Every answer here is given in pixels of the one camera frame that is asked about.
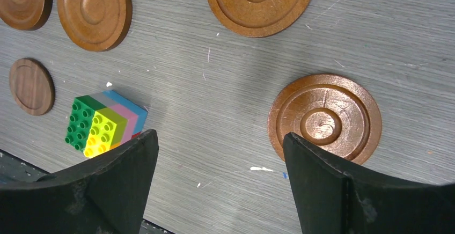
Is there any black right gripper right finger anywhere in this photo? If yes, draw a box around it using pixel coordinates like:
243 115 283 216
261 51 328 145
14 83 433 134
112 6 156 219
283 133 454 233

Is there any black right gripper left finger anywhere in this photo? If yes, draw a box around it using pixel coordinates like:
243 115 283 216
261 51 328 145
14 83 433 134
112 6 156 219
1 129 159 233

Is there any brown wooden coaster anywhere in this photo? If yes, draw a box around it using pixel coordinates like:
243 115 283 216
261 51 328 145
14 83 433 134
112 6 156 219
267 74 382 164
207 0 311 38
1 0 53 31
57 0 133 52

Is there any dark walnut small coaster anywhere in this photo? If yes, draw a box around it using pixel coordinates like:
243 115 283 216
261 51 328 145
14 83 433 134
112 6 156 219
9 58 55 116

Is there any multicolour toy brick block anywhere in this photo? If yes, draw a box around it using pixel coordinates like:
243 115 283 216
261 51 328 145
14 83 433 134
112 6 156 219
64 90 148 158

